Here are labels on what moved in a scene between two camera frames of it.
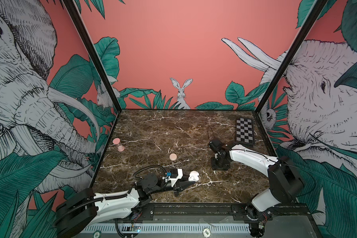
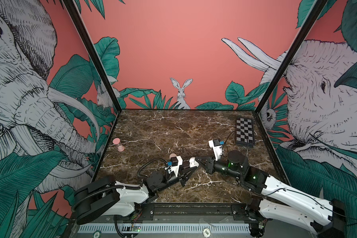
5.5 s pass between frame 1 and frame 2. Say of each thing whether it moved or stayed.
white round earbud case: moved
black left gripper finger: moved
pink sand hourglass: stayed
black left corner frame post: stayed
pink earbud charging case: stayed
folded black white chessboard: stayed
